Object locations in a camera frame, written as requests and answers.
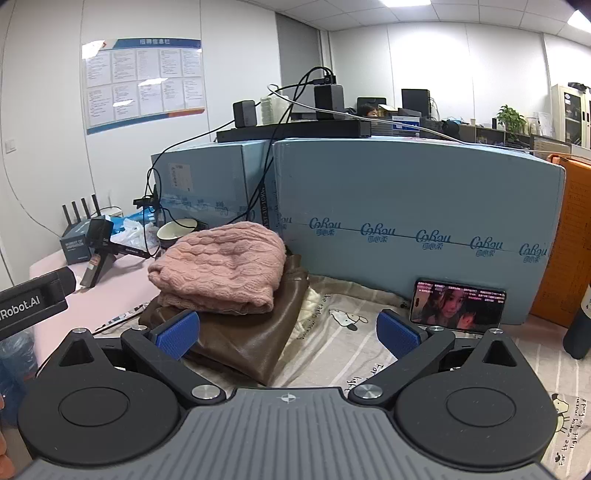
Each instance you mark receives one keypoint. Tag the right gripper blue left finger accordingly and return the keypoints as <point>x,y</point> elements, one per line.
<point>157,353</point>

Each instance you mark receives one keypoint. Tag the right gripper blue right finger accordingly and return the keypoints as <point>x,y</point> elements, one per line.
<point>418,353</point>

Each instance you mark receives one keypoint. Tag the pink knitted sweater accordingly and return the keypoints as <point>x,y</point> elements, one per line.
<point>232,269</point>

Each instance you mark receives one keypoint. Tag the smartphone with lit screen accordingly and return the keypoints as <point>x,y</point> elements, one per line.
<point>460,307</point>

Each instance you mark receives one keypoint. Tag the patterned bed sheet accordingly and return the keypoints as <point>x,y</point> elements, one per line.
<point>334,343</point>

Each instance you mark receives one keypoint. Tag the small dark blue box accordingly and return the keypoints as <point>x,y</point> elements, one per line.
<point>73,245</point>

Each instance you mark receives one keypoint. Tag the brown leather garment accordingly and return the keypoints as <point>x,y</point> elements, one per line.
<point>250,344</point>

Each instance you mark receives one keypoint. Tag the black wifi router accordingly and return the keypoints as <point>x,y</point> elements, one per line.
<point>79,211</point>

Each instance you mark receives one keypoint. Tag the white plastic bag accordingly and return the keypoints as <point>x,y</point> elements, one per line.
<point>137,231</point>

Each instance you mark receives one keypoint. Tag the striped ceramic bowl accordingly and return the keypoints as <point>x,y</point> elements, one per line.
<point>172,231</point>

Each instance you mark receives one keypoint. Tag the large blue front carton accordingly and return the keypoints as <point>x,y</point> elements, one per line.
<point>386,212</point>

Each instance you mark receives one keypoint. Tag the dark blue vacuum bottle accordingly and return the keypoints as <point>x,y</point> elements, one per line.
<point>577,340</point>

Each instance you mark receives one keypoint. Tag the orange board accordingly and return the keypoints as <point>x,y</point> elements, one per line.
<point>567,274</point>

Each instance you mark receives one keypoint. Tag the blue rear carton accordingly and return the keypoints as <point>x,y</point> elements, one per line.
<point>215,183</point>

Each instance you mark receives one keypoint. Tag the green potted plant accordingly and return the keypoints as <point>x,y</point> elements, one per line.
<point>512,120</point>

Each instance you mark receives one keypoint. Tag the white glass cabinet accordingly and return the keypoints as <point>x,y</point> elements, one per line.
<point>571,113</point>

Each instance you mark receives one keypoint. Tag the black camera on tripod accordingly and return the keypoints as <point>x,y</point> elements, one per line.
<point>104,251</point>

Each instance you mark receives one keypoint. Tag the wall poster with blue border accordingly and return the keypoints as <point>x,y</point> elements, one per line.
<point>136,80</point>

